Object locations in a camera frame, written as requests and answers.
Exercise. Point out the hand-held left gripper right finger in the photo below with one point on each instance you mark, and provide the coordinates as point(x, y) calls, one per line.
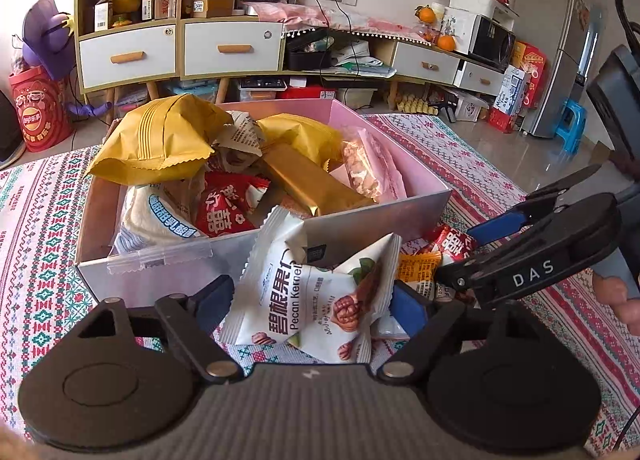
point(409, 304)

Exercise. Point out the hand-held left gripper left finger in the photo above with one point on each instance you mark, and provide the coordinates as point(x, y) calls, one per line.
point(215, 297)

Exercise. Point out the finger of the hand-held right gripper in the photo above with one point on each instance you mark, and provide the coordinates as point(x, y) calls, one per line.
point(457, 276)
point(500, 227)

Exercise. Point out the orange snack packet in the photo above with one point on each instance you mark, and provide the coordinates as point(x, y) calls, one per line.
point(417, 272)

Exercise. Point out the red snack packet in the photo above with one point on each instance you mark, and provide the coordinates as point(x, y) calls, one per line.
point(227, 210)
point(455, 242)

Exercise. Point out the white pecan snack packet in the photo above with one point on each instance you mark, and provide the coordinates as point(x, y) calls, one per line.
point(300, 300)

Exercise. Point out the pink cardboard box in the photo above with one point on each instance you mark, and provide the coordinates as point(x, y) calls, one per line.
point(390, 215)

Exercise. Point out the pink snack packet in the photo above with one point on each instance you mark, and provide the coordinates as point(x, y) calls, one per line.
point(372, 165)

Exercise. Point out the person's right hand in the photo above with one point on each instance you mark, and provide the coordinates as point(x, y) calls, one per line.
point(620, 305)

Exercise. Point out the clear plastic strip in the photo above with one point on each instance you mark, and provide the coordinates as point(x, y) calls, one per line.
point(160, 257)

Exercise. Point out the white blue snack packet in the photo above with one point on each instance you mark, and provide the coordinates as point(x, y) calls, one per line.
point(155, 220)

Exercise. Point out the small red box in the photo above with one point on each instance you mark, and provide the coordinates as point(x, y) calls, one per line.
point(502, 120)

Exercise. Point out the blue plastic stool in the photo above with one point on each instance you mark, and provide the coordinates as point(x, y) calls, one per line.
point(570, 125)

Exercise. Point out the white blue carton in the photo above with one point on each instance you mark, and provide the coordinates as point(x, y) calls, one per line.
point(510, 90)

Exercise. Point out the row of yellow pieces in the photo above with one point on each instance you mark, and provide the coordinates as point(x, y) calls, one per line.
point(417, 105)

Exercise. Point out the white stand drawer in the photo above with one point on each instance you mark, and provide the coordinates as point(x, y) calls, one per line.
point(425, 65)
point(480, 80)

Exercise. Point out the golden bar packet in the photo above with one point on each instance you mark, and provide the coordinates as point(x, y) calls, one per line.
point(315, 180)

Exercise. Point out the red carton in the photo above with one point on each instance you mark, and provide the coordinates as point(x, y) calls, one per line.
point(530, 70)

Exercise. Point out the newsprint wrapped snack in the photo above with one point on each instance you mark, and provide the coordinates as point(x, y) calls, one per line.
point(242, 137)

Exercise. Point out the plain yellow snack packet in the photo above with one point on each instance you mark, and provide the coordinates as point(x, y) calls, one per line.
point(155, 140)
point(300, 137)

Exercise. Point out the patterned woven cloth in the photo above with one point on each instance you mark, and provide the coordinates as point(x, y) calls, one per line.
point(45, 220)

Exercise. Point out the black microwave oven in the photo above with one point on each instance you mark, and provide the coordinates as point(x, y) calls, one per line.
point(487, 40)

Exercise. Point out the orange fruit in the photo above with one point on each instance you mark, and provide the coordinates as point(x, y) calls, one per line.
point(446, 43)
point(426, 14)

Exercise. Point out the silver refrigerator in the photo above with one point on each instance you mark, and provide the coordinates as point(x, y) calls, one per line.
point(555, 40)

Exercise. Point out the low wooden stand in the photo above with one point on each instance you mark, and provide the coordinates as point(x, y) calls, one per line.
point(380, 60)

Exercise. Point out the clear storage box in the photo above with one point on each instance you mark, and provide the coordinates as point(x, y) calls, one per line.
point(262, 87)
point(192, 89)

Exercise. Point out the pile of white papers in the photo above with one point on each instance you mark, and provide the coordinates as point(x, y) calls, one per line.
point(362, 60)

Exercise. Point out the purple hair dryer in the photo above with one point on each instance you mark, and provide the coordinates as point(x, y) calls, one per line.
point(90, 109)

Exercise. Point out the white box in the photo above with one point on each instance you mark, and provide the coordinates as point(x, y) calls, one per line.
point(477, 1)

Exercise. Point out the white cabinet drawer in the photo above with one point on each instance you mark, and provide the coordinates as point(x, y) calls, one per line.
point(127, 57)
point(232, 47)

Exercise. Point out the red printed bucket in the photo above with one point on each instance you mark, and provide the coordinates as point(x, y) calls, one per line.
point(37, 112)

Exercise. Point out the black box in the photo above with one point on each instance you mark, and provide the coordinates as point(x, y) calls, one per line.
point(307, 52)

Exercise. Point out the pink floral cloth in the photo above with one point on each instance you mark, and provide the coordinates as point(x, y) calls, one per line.
point(340, 20)

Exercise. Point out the black bag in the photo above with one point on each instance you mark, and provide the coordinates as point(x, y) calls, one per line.
point(9, 125)

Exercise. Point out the wooden shelf cabinet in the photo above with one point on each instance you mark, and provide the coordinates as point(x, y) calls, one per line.
point(185, 15)

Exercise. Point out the brown cardboard box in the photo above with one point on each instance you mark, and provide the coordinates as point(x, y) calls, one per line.
point(215, 6)

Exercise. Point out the yellow toy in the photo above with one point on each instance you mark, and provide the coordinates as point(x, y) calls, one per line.
point(126, 10)

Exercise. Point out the small white carton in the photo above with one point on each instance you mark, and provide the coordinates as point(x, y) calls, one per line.
point(102, 16)

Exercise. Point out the purple plush toy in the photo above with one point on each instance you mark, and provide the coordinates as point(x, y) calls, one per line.
point(47, 35)

